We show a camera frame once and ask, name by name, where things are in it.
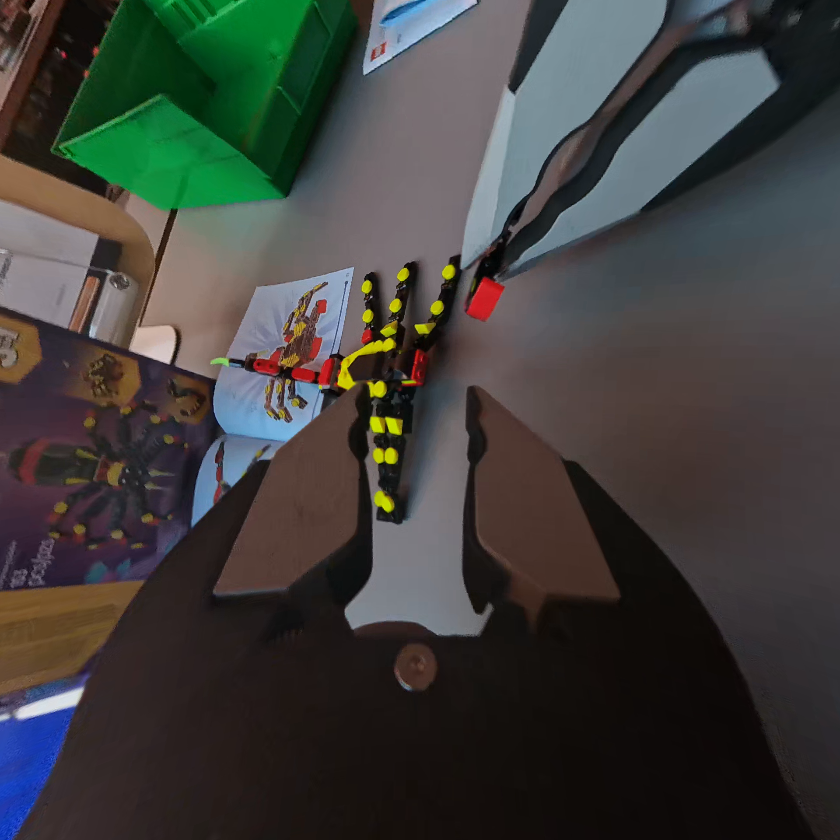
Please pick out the black yellow lego creature model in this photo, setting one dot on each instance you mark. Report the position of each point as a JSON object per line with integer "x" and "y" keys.
{"x": 394, "y": 400}

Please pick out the green plastic storage bin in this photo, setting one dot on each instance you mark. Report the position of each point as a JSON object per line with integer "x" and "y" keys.
{"x": 197, "y": 144}

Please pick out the small folded lego leaflet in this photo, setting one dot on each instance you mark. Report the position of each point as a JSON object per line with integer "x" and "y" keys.
{"x": 407, "y": 33}

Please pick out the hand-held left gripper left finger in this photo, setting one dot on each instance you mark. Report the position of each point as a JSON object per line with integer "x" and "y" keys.
{"x": 295, "y": 512}

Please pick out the blue box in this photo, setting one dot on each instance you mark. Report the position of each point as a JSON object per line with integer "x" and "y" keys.
{"x": 26, "y": 754}

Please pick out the open lego instruction booklet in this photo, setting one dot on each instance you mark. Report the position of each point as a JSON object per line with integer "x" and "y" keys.
{"x": 275, "y": 315}

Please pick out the white printed paper sheet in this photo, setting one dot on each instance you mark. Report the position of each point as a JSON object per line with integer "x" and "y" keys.
{"x": 39, "y": 249}

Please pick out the purple lego set box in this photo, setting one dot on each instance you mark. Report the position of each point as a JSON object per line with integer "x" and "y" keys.
{"x": 65, "y": 459}

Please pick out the small red black lego limb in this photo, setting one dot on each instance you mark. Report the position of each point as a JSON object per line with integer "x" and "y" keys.
{"x": 485, "y": 298}

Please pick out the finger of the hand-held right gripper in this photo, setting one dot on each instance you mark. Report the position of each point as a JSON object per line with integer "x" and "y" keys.
{"x": 525, "y": 151}
{"x": 656, "y": 144}

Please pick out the white cylinder with metal cap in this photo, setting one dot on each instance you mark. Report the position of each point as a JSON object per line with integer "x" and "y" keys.
{"x": 115, "y": 308}

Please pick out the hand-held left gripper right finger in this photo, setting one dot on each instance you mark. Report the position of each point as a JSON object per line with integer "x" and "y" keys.
{"x": 531, "y": 525}

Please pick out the wooden tray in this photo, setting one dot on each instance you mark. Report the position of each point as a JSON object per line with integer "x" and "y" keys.
{"x": 139, "y": 262}

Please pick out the small white rounded object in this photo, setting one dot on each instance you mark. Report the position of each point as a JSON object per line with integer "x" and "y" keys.
{"x": 154, "y": 341}

